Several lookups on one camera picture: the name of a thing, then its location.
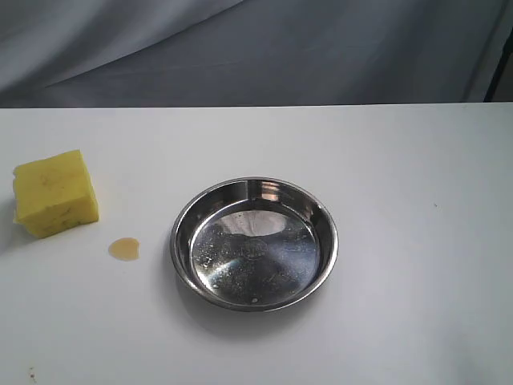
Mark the round stainless steel dish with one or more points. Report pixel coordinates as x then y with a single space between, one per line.
254 244

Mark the yellow sponge block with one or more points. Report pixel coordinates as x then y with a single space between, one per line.
54 194

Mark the small amber liquid spill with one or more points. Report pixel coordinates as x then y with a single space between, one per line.
124 249

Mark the grey fabric backdrop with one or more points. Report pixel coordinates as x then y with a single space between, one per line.
248 53

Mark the black stand pole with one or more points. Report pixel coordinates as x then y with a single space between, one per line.
498 74

